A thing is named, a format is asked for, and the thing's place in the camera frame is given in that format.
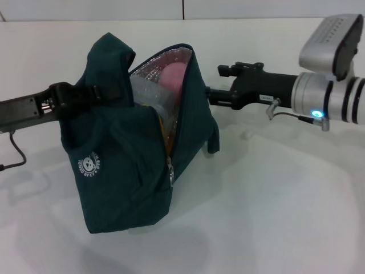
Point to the dark teal insulated lunch bag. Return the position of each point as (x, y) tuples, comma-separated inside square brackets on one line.
[(119, 177)]

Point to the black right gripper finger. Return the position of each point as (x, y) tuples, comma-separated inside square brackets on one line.
[(233, 68), (219, 97)]

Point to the yellow banana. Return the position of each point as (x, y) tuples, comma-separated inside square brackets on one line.
[(163, 131)]

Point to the white device with pink light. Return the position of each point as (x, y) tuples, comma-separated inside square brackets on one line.
[(328, 42)]

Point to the pink peach toy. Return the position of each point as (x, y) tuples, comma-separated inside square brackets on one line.
[(172, 78)]

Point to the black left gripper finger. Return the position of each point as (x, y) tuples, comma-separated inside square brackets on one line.
[(85, 95)]

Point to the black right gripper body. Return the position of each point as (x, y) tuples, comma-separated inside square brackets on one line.
[(265, 87)]

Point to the clear plastic food container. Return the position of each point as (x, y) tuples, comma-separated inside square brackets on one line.
[(151, 95)]

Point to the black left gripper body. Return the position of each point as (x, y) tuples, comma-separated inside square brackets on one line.
[(20, 111)]

